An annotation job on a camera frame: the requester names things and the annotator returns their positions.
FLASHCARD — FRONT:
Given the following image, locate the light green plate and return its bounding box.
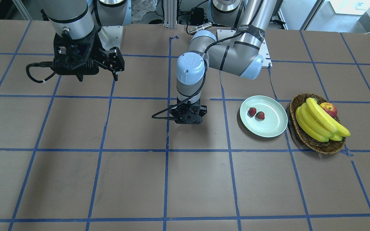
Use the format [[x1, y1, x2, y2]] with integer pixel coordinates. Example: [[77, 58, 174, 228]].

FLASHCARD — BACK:
[[240, 96, 288, 138]]

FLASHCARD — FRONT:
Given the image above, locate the red strawberry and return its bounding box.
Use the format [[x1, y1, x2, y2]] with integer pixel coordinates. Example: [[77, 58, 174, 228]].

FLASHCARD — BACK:
[[248, 107, 257, 117], [255, 111, 265, 120]]

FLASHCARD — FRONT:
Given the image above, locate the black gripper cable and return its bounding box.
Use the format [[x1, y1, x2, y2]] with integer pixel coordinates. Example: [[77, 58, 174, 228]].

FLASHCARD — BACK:
[[26, 62, 57, 84]]

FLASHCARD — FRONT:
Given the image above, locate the red apple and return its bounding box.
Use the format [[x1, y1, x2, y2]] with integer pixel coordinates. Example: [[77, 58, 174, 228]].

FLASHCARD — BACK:
[[320, 102, 337, 117]]

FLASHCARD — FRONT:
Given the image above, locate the wicker fruit basket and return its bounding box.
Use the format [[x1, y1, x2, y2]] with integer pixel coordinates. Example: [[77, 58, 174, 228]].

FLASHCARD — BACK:
[[289, 93, 346, 154]]

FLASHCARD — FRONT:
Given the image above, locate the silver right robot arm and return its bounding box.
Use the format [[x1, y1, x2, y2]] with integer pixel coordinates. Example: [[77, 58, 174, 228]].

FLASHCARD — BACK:
[[25, 0, 132, 83]]

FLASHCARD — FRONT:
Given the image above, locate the yellow banana bunch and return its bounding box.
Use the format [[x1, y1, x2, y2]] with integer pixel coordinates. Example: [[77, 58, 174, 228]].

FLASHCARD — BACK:
[[295, 98, 351, 143]]

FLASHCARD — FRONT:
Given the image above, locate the aluminium frame post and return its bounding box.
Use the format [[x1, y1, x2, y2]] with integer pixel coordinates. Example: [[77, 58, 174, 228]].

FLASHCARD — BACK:
[[161, 0, 179, 30]]

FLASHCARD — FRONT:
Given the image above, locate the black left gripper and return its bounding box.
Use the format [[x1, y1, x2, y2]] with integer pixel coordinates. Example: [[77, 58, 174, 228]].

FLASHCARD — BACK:
[[169, 101, 207, 124]]

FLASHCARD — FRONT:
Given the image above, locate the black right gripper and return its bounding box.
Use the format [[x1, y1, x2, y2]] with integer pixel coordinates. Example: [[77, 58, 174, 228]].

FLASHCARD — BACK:
[[52, 29, 125, 82]]

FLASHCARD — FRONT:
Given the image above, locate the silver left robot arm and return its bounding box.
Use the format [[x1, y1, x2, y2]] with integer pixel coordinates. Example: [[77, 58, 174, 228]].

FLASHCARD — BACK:
[[167, 0, 277, 124]]

